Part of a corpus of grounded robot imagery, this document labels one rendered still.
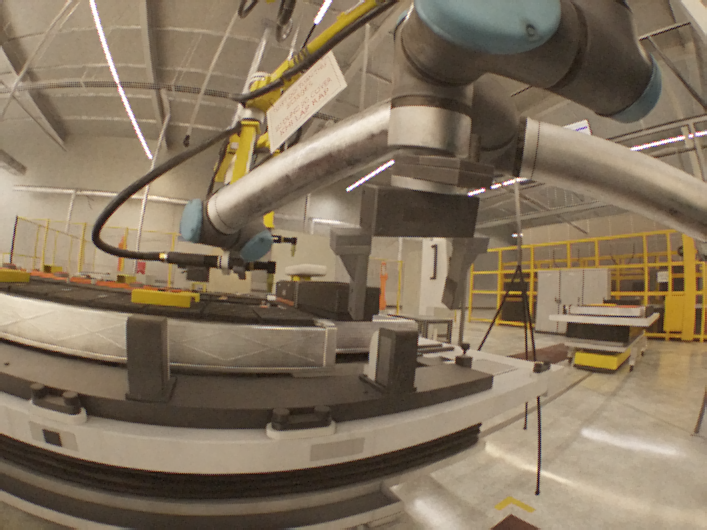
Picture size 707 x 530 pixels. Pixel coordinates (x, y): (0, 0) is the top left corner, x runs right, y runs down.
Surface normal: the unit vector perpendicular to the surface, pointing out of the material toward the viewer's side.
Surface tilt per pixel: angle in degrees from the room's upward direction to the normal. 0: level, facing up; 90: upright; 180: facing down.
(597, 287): 90
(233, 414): 90
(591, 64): 151
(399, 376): 90
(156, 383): 90
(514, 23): 114
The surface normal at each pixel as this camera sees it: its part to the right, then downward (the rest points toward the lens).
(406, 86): -0.75, 0.17
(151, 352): 0.44, -0.04
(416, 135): -0.50, 0.26
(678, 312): -0.90, -0.10
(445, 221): 0.26, 0.34
